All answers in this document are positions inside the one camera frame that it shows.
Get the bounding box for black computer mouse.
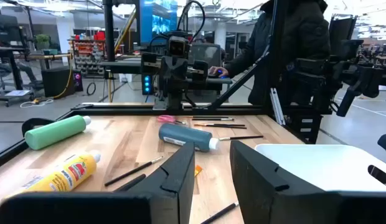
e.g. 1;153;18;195
207;70;228;80

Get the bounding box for yellow paint bottle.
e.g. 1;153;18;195
2;149;102;202

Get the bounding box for yellow floor cable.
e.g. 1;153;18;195
32;52;75;104

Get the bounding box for black floor box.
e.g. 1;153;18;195
40;66;77;99

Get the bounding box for black aluminium table frame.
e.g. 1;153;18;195
0;0;306;171

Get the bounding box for black frame clamp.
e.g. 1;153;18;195
21;117;56;138

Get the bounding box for white plastic bin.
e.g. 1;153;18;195
254;143;386;193

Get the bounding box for black control box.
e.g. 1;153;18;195
285;105;325;145

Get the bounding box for background potted plant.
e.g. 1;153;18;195
35;33;52;52

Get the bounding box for thin black paint brush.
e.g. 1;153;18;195
200;201;240;224

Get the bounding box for dark teal paint bottle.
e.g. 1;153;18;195
158;123;221;153

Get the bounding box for black vertical pole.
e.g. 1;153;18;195
102;0;117;63

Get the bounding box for silver aluminium bars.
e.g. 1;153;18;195
269;87;287;126

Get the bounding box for pink scissors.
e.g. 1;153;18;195
156;114;187;126

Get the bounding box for computer tower pink light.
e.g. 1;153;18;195
72;70;85;93

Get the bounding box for black paint brush silver ferrule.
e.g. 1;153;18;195
191;118;235;122
207;124;248;130
103;156;164;188
218;134;265;142

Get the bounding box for parts shelf with bins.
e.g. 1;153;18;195
68;30;107;78

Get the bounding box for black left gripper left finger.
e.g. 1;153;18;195
0;142;196;224

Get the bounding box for computer tower blue lights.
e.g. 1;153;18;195
141;73;154;96

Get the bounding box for white floor cable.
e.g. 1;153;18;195
19;98;55;109

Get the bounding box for monitor with blue screen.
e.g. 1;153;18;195
138;0;179;47

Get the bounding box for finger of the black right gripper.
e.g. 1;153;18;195
161;56;176;98
174;56;190;94

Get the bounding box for wide black paint brush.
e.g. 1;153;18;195
113;173;148;192

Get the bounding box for black paint brush gold ferrule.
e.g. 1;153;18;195
193;123;247;128

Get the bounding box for black coiled floor cable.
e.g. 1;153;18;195
85;81;97;96

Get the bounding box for person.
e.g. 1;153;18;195
224;0;332;106

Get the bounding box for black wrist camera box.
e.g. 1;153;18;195
167;35;191;58

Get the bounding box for grey office desk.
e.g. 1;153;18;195
98;58;233;96

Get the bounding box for person's hand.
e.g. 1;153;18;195
208;65;230;78

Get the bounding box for green paint bottle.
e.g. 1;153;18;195
24;114;92;151

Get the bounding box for black workstation desk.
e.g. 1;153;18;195
0;13;37;108

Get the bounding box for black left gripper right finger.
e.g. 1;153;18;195
229;139;386;224

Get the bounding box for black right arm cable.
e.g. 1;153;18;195
176;0;207;44

